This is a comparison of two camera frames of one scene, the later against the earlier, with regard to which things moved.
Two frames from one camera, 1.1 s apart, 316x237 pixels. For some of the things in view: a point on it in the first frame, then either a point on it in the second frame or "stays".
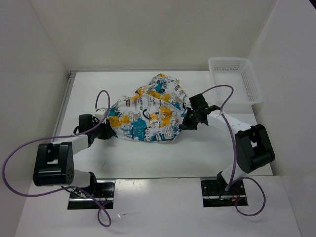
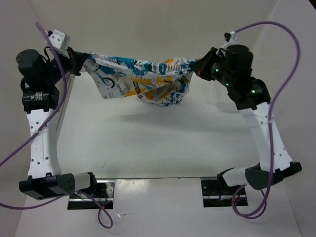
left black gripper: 108,132 -> 75,61
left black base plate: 105,192 stays
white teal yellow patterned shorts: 152,113 -> 165,83
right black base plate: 214,196 stays
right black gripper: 185,124 -> 201,66
